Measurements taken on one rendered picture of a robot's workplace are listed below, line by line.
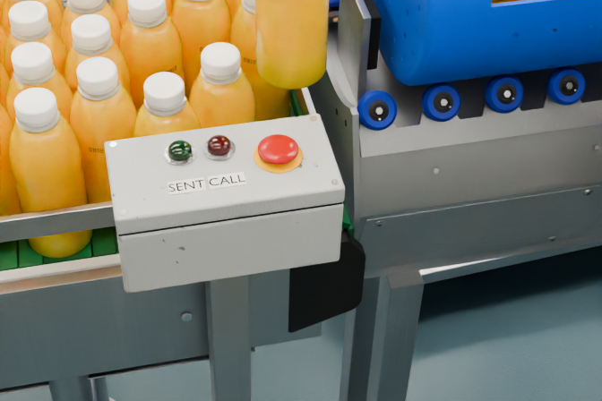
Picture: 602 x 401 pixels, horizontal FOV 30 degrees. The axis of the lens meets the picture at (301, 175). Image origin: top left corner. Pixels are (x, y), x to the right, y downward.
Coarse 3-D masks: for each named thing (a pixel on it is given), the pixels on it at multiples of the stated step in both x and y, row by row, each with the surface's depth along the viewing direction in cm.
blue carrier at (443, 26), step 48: (384, 0) 128; (432, 0) 112; (480, 0) 113; (528, 0) 114; (576, 0) 115; (384, 48) 131; (432, 48) 115; (480, 48) 117; (528, 48) 119; (576, 48) 121
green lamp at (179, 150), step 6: (174, 144) 99; (180, 144) 99; (186, 144) 99; (168, 150) 99; (174, 150) 99; (180, 150) 99; (186, 150) 99; (192, 150) 99; (168, 156) 99; (174, 156) 99; (180, 156) 99; (186, 156) 99
